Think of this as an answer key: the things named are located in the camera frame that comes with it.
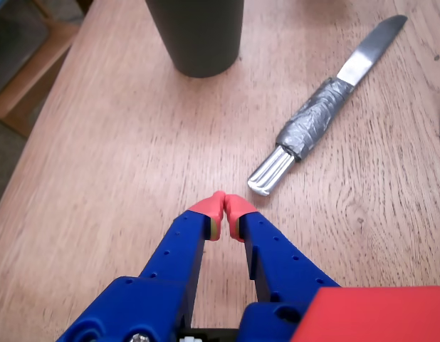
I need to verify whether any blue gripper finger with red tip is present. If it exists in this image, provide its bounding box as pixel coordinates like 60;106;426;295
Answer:
56;191;226;342
224;194;342;304

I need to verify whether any wooden bench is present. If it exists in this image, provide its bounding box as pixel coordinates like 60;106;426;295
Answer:
0;0;86;138

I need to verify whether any gray tall cup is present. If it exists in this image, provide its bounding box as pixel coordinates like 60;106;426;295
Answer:
145;0;245;78

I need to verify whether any red camera mount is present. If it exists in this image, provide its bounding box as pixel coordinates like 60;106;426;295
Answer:
290;286;440;342

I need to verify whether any knife with taped handle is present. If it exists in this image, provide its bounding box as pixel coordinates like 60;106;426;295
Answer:
246;14;409;197

